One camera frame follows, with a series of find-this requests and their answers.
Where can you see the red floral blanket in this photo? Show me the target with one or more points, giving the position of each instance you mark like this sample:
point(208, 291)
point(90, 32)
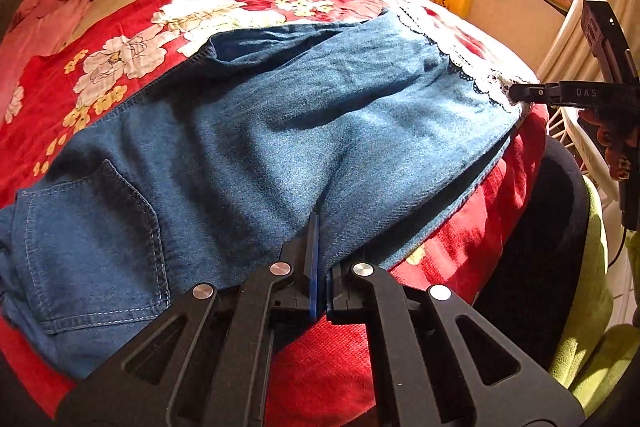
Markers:
point(320, 372)

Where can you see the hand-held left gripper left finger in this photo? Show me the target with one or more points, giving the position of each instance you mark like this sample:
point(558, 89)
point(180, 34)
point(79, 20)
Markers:
point(312, 267)

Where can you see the pink blanket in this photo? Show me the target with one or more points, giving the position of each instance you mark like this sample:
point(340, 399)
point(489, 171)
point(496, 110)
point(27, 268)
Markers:
point(40, 22)

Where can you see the person's right hand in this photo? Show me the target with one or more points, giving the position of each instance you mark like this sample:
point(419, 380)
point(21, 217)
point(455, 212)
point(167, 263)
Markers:
point(611, 147)

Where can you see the person's black-clad leg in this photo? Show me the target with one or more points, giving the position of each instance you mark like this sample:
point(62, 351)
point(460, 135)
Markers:
point(540, 232)

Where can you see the green garment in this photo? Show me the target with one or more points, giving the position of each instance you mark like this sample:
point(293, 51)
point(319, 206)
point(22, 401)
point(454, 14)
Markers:
point(590, 317)

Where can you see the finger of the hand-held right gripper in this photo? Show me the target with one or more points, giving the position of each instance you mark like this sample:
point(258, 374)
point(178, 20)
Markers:
point(532, 93)

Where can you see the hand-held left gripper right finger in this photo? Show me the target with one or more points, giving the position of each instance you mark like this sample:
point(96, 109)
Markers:
point(336, 302)

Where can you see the blue denim pants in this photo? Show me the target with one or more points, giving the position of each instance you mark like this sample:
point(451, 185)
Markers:
point(250, 147)

